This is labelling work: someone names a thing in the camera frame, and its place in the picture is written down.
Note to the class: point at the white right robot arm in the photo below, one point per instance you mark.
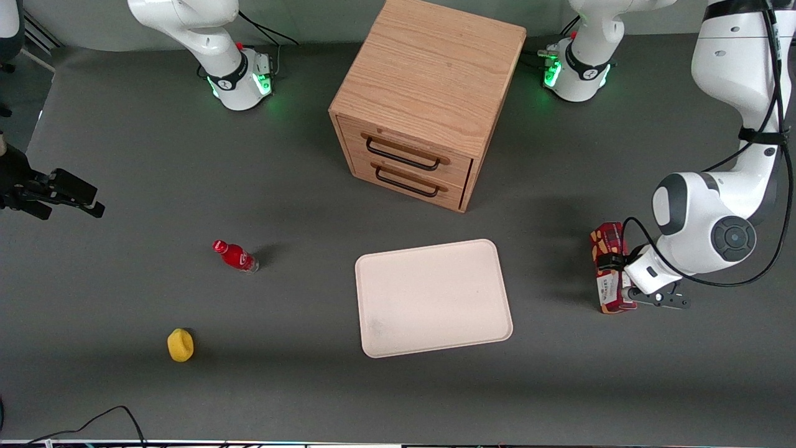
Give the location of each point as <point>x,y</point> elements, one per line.
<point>199,31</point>

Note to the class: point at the cream plastic tray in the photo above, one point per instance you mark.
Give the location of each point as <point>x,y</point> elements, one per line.
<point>432,298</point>

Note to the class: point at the wooden drawer front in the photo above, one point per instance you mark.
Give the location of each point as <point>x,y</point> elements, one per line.
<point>364,167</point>
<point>460,168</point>

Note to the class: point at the yellow sponge toy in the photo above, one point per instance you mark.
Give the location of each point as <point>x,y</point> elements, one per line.
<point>180,346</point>

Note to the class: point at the red cookie box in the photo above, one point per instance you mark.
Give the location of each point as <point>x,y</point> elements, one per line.
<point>606,239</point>

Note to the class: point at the black right wrist mount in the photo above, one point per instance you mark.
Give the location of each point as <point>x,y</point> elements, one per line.
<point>13,174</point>

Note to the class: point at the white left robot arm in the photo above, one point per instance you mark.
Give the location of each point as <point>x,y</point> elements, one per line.
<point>734,62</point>

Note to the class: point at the small red soda bottle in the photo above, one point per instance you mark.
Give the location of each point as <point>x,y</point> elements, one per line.
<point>235,256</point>

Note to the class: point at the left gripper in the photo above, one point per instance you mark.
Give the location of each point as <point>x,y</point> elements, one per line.
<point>617,261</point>

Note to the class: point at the aluminium frame rail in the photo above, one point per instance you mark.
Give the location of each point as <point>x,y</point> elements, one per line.
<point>40,34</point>

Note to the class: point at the oak wooden drawer cabinet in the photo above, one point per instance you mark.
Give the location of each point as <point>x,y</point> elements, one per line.
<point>429,68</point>

